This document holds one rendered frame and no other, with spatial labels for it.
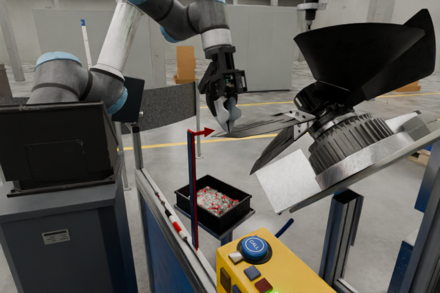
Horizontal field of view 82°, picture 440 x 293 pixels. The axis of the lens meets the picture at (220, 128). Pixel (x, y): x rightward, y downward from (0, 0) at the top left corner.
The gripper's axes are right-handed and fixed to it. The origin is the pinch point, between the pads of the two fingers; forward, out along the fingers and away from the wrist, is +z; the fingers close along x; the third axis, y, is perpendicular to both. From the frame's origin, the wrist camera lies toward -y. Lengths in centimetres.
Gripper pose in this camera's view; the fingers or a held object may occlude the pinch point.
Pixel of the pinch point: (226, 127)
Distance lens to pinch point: 67.6
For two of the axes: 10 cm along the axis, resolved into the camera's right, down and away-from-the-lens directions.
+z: 1.6, 9.8, 0.7
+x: 8.6, -1.8, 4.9
